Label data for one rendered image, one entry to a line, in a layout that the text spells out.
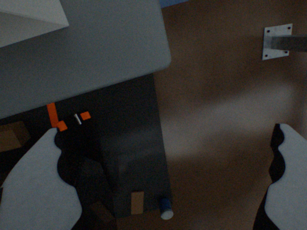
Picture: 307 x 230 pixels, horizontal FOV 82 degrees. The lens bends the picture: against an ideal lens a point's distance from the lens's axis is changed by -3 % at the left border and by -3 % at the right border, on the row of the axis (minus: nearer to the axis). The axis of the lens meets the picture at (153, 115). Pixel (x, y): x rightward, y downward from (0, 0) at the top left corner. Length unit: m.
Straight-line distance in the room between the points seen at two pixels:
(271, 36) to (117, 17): 1.27
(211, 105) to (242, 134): 0.40
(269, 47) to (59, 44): 1.33
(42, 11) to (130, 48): 0.12
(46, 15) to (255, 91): 1.40
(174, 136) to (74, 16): 1.16
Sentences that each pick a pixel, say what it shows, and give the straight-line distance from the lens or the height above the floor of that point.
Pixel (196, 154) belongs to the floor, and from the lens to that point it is 1.50.
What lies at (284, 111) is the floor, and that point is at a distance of 1.74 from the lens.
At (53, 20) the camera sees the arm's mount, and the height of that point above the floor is 0.91.
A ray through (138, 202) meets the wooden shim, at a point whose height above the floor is 0.03.
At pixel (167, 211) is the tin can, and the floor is 0.15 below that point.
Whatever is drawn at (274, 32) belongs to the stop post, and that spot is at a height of 0.01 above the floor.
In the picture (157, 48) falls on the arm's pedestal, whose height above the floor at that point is 0.85.
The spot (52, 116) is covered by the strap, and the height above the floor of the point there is 0.02.
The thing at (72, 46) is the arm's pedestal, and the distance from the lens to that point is 0.28.
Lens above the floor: 1.12
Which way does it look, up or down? 65 degrees down
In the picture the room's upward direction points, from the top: 158 degrees clockwise
